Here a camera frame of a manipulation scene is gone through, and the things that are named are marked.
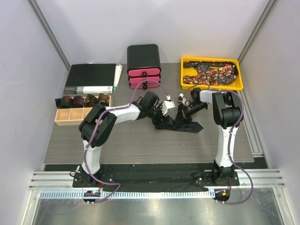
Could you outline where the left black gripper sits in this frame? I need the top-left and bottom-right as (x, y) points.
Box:
(147, 104), (170, 130)

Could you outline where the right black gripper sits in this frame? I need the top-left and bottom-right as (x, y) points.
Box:
(173, 103), (207, 127)

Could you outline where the blue brown striped tie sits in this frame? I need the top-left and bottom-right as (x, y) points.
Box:
(165, 117), (203, 133)

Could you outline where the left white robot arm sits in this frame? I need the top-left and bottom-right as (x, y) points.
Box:
(79, 91), (174, 187)

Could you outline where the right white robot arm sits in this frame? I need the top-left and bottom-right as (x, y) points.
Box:
(174, 88), (244, 185)

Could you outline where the colourful floral tie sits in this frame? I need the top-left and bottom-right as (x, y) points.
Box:
(182, 61), (239, 86)

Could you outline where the black pink drawer box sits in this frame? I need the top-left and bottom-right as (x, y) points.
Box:
(127, 44), (161, 89)

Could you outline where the rolled brown patterned tie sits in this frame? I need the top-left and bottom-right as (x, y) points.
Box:
(84, 94), (98, 108)

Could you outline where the black flat box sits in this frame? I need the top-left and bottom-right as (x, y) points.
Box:
(64, 63), (117, 94)

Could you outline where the rolled navy striped tie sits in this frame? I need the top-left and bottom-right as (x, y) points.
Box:
(72, 96), (85, 108)

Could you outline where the wooden compartment organizer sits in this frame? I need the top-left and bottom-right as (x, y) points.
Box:
(54, 94), (112, 126)

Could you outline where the rolled red dark tie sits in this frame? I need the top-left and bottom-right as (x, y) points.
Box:
(54, 96), (73, 109)

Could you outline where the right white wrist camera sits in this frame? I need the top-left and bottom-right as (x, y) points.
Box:
(178, 93), (187, 105)

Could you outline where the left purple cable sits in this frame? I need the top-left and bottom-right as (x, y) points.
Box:
(83, 80), (171, 188)

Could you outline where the purple cable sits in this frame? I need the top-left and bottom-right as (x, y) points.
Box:
(83, 80), (171, 188)
(185, 84), (254, 206)

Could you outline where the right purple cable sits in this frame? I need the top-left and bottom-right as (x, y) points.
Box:
(185, 84), (254, 206)

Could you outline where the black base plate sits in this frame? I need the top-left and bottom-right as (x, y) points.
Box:
(70, 163), (240, 193)

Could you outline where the white slotted cable duct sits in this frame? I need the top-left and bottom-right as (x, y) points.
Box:
(39, 189), (215, 200)

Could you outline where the aluminium frame rail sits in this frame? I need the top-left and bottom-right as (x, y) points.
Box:
(29, 171), (78, 189)

